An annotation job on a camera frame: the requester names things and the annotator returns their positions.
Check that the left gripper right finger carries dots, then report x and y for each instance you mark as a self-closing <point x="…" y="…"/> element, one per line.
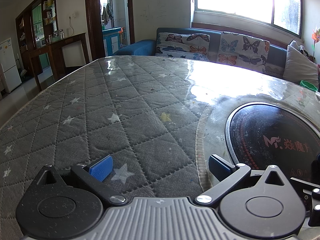
<point x="231" y="177"/>

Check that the blue sofa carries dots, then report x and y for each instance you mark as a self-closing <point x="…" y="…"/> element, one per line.
<point x="274" y="66"/>

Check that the grey plain cushion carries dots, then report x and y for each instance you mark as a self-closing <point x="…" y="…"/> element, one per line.
<point x="298" y="68"/>

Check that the butterfly cushion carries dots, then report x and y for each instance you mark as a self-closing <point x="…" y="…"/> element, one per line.
<point x="243" y="51"/>
<point x="186" y="46"/>

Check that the colourful pinwheel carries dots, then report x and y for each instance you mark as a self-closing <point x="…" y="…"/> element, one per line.
<point x="315" y="37"/>

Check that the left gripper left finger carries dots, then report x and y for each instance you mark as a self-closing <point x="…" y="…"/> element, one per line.
<point x="90" y="178"/>

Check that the round black induction cooktop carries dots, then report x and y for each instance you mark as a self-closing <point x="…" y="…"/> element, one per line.
<point x="261" y="134"/>

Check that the black white plush toy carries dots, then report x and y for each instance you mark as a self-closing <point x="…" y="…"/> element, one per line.
<point x="302" y="50"/>

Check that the right butterfly cushion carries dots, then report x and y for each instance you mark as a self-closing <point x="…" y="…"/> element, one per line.
<point x="243" y="51"/>

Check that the white refrigerator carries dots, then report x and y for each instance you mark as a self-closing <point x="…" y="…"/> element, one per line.
<point x="9" y="72"/>

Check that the dark wooden shelf cabinet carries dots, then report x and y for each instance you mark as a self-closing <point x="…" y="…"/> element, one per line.
<point x="35" y="26"/>

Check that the grey quilted star table cover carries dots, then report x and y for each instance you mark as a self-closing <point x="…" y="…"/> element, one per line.
<point x="159" y="118"/>

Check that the left butterfly cushion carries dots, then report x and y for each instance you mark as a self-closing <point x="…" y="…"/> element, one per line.
<point x="186" y="46"/>

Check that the green plastic bowl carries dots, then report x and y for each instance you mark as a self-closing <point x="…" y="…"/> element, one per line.
<point x="308" y="85"/>

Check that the blue white cabinet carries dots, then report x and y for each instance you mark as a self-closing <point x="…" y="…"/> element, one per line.
<point x="111" y="39"/>

